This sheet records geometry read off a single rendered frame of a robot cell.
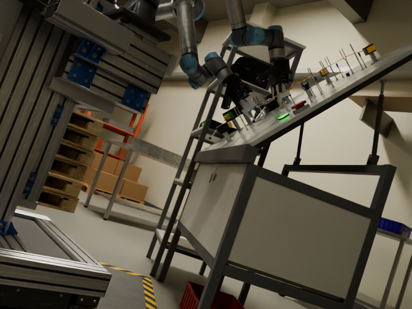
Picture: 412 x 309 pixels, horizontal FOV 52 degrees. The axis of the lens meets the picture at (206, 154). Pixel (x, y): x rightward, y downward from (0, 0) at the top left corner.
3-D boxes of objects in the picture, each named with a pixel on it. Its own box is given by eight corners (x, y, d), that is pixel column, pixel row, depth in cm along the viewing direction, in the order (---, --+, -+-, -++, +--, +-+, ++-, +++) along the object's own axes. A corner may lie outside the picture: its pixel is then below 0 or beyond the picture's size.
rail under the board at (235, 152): (241, 159, 162) (246, 143, 162) (193, 161, 278) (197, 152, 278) (254, 164, 163) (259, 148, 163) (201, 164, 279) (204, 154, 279)
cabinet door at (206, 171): (192, 235, 217) (217, 163, 220) (179, 221, 271) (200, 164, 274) (195, 236, 217) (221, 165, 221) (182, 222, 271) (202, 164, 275)
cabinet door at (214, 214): (212, 257, 163) (245, 162, 166) (190, 235, 217) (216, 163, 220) (218, 260, 163) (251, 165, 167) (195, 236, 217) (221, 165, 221)
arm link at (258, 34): (239, 45, 192) (256, 47, 199) (256, 43, 184) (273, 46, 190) (240, 27, 191) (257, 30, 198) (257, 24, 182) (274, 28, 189)
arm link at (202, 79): (180, 72, 194) (199, 57, 192) (189, 81, 204) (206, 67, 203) (189, 85, 191) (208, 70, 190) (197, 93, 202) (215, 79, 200)
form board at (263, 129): (200, 154, 279) (198, 151, 278) (323, 83, 296) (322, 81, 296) (251, 147, 163) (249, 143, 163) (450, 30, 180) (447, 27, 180)
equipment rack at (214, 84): (148, 275, 274) (241, 18, 290) (144, 255, 334) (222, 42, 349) (219, 297, 283) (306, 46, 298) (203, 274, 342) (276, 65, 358)
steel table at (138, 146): (221, 250, 542) (245, 182, 550) (102, 220, 438) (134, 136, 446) (192, 235, 595) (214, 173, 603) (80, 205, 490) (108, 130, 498)
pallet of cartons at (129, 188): (144, 210, 711) (157, 174, 716) (84, 192, 643) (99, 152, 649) (124, 200, 774) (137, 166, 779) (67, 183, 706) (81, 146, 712)
